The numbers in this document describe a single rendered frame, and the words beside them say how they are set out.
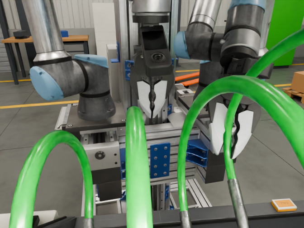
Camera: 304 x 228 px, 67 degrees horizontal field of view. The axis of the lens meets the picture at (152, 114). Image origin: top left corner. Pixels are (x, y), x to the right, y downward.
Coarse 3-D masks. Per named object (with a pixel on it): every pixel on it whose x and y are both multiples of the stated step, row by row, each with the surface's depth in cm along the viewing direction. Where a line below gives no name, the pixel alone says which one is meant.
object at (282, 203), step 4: (276, 200) 60; (280, 200) 60; (284, 200) 60; (288, 200) 60; (272, 204) 60; (280, 204) 58; (284, 204) 58; (288, 204) 58; (292, 204) 58; (276, 208) 58
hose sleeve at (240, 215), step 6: (228, 180) 39; (234, 180) 38; (228, 186) 38; (234, 186) 38; (234, 192) 37; (240, 192) 37; (234, 198) 37; (240, 198) 37; (234, 204) 37; (240, 204) 36; (234, 210) 36; (240, 210) 36; (240, 216) 35; (246, 216) 35; (240, 222) 35; (246, 222) 35
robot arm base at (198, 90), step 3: (198, 84) 100; (201, 84) 96; (204, 84) 95; (198, 87) 99; (201, 87) 97; (204, 87) 95; (198, 90) 98; (201, 90) 97; (195, 93) 100; (198, 93) 98; (195, 96) 100
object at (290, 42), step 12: (288, 36) 23; (300, 36) 21; (276, 48) 25; (288, 48) 23; (264, 60) 27; (252, 72) 30; (240, 96) 35; (228, 108) 38; (228, 120) 39; (228, 132) 40; (228, 144) 40; (228, 156) 40; (228, 168) 39
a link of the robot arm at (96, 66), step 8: (80, 56) 78; (88, 56) 80; (96, 56) 82; (80, 64) 77; (88, 64) 78; (96, 64) 79; (104, 64) 82; (88, 72) 78; (96, 72) 80; (104, 72) 83; (88, 80) 78; (96, 80) 81; (104, 80) 84; (88, 88) 80; (96, 88) 82; (104, 88) 84
